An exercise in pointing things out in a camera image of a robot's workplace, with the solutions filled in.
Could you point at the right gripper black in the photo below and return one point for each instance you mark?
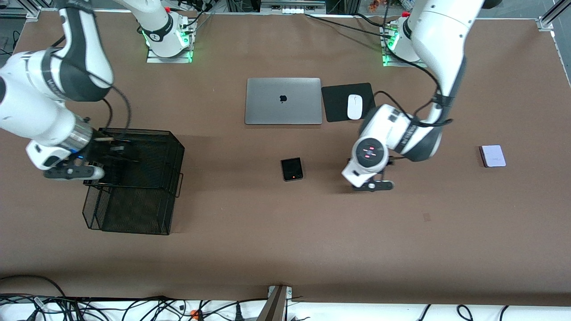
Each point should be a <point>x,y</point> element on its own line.
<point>106,148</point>

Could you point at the black flip phone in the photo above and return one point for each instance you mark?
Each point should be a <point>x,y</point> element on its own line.
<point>292,168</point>

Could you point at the lavender flip phone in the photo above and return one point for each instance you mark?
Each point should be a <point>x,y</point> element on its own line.
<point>494,156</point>

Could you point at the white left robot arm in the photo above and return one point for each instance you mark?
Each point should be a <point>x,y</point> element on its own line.
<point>428,40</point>

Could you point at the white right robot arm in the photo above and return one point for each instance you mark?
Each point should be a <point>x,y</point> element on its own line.
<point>26,102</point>

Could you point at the white computer mouse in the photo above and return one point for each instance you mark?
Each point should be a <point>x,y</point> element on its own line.
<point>354,107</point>

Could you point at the black mouse pad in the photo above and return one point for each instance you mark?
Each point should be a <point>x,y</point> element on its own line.
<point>334,104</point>

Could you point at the silver laptop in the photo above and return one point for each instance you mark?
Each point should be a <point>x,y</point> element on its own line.
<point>276,111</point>

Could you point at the grey power strip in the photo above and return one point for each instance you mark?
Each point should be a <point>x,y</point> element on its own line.
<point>292,8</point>

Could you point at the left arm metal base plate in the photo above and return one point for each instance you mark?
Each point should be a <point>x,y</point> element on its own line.
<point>392,64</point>

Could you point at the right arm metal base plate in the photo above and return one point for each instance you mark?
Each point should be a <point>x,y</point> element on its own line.
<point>154,59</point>

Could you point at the metal camera mount pole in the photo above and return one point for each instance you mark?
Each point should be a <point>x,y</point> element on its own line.
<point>274,307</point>

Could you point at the aluminium frame profile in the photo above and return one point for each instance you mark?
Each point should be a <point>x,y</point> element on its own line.
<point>22,12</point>
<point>546,22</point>

